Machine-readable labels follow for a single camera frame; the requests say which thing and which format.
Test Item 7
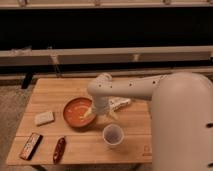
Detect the white sponge block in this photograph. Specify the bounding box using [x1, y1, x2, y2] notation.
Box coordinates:
[34, 111, 54, 126]

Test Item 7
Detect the translucent plastic cup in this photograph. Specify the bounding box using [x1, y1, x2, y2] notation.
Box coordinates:
[102, 124, 124, 148]

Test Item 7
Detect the white plastic bottle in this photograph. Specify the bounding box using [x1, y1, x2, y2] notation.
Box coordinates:
[109, 97, 131, 110]

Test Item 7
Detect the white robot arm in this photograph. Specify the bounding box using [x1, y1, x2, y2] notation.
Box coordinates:
[87, 72, 213, 171]

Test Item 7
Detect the grey horizontal rail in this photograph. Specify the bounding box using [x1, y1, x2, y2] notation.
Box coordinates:
[0, 45, 213, 65]

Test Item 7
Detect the red snack packet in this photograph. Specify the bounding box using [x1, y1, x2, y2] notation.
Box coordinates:
[53, 137, 66, 164]

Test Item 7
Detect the wooden table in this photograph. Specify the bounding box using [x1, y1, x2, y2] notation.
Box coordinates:
[6, 78, 152, 165]

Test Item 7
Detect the orange ceramic bowl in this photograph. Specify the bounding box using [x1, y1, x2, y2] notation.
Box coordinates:
[63, 97, 96, 128]

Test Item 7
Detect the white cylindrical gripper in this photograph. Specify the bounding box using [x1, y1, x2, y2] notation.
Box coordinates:
[82, 97, 118, 120]

